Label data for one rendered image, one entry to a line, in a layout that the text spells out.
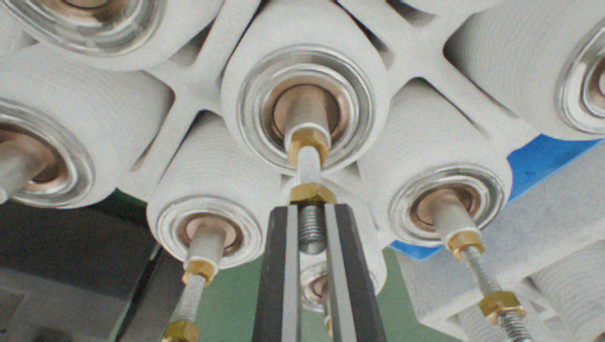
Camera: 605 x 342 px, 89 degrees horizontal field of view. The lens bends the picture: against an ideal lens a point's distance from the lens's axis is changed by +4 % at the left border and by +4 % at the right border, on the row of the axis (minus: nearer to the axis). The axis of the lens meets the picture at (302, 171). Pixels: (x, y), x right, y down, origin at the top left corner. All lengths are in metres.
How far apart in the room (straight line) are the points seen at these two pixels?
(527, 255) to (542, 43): 0.31
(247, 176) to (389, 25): 0.14
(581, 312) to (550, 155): 0.17
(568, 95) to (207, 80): 0.22
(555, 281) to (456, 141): 0.30
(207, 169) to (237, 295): 0.60
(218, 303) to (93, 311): 0.38
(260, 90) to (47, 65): 0.13
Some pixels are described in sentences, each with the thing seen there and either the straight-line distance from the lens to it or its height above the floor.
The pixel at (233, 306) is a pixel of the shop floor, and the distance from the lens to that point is 0.84.
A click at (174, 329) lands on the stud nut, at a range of 0.19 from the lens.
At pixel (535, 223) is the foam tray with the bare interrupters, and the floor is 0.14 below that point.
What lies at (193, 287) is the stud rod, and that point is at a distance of 0.20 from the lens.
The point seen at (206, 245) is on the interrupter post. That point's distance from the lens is 0.21.
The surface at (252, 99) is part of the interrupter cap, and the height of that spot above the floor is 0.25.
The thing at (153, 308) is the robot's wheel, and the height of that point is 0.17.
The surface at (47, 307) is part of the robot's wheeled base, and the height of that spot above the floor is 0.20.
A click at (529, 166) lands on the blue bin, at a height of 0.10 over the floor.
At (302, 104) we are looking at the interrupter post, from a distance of 0.15.
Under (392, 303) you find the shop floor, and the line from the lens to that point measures 0.84.
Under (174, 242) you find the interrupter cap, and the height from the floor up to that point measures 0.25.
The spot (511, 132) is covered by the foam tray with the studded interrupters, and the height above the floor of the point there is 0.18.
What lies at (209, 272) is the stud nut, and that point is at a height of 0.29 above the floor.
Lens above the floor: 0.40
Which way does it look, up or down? 53 degrees down
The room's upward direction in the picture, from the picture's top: 179 degrees clockwise
